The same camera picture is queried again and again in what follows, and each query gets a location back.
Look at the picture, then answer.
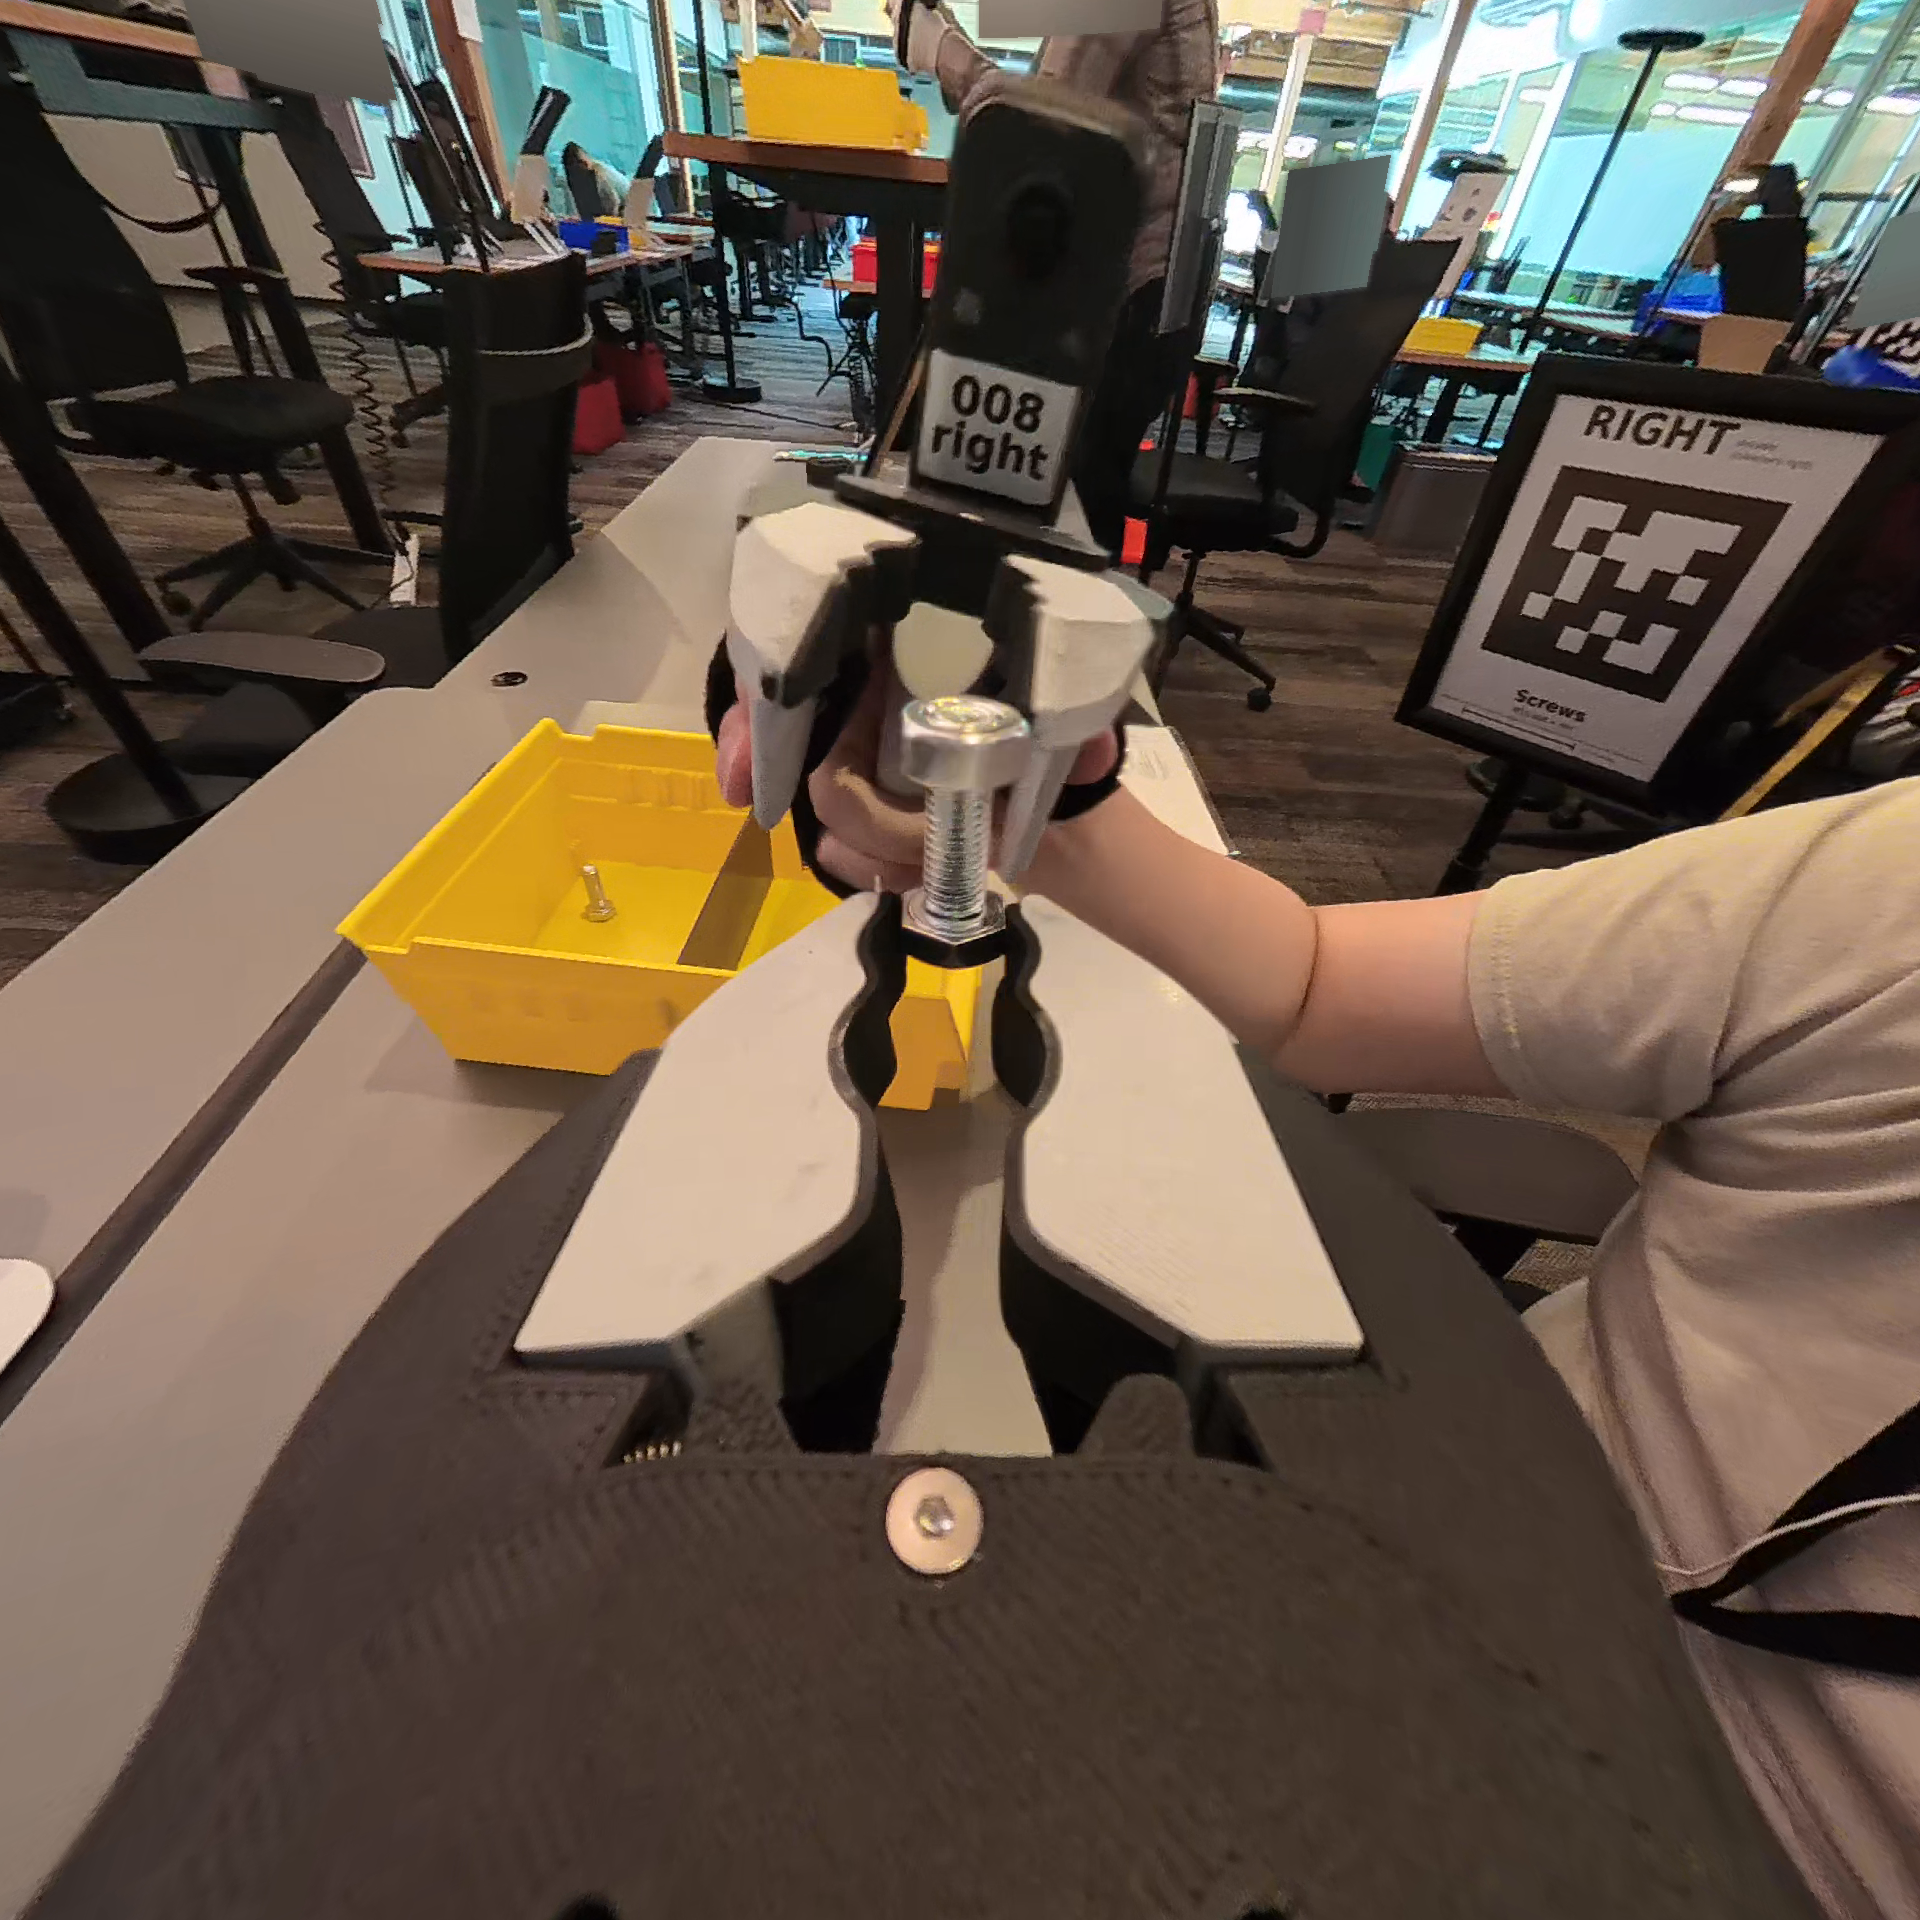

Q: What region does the steel hex nut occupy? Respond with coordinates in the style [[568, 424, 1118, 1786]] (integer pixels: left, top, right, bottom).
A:
[[897, 892, 1026, 965]]

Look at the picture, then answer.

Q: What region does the person's right hand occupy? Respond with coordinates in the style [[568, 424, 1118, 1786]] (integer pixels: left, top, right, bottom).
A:
[[715, 684, 1141, 907]]

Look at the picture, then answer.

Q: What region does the yellow plastic bin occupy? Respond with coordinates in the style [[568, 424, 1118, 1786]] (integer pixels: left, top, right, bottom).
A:
[[731, 55, 933, 155], [339, 718, 995, 1113]]

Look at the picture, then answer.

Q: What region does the black floor lamp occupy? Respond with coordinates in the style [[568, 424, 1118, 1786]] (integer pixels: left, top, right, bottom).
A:
[[1562, 28, 1712, 307]]

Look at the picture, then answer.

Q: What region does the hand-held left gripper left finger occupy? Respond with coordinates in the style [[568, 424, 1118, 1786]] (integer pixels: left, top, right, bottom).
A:
[[513, 892, 908, 1370]]

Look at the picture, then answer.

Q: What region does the black bin divider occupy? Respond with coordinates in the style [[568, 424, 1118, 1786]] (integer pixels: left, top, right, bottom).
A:
[[675, 818, 784, 971]]

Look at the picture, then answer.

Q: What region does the framed black-white marker sign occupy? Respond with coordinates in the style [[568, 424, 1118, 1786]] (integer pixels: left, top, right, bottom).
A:
[[1396, 353, 1920, 801]]

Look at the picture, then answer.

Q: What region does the black pole with round base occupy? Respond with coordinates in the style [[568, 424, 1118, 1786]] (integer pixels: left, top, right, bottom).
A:
[[0, 509, 215, 867]]

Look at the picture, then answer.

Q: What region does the red floor bin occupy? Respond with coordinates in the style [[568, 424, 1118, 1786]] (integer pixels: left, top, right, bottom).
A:
[[573, 340, 675, 455]]

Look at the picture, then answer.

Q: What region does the black lanyard strap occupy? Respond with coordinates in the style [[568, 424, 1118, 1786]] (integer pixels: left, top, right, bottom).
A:
[[1668, 1401, 1920, 1678]]

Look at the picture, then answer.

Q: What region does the black wheeled sign stand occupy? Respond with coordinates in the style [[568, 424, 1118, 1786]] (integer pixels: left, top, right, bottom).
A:
[[1436, 750, 1668, 904]]

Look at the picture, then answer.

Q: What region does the black office chair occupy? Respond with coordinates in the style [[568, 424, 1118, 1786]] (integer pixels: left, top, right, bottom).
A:
[[0, 77, 395, 634], [138, 249, 598, 772], [1128, 234, 1463, 717]]

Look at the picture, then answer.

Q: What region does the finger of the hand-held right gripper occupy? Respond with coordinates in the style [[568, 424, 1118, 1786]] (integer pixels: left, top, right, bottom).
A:
[[989, 555, 1165, 879], [727, 502, 920, 829]]

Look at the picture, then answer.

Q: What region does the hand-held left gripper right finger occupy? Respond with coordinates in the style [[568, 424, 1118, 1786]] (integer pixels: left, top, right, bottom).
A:
[[989, 898, 1368, 1369]]

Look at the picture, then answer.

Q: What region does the wooden-top work table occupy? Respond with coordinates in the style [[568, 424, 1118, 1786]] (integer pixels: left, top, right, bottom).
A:
[[661, 131, 957, 443]]

